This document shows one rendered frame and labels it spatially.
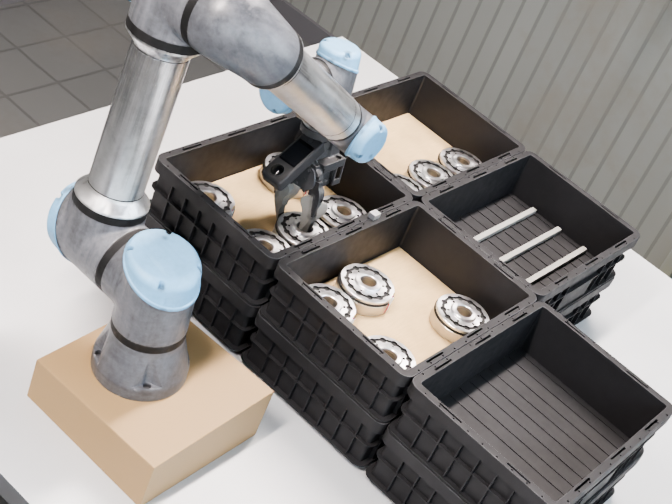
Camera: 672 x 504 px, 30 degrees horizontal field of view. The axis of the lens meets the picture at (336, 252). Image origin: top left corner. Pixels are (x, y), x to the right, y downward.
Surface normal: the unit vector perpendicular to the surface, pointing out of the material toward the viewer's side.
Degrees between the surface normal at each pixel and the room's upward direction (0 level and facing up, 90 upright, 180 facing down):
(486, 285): 90
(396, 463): 90
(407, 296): 0
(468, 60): 90
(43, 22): 0
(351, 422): 90
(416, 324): 0
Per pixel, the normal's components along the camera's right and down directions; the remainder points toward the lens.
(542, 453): 0.33, -0.74
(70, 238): -0.61, 0.21
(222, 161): 0.70, 0.60
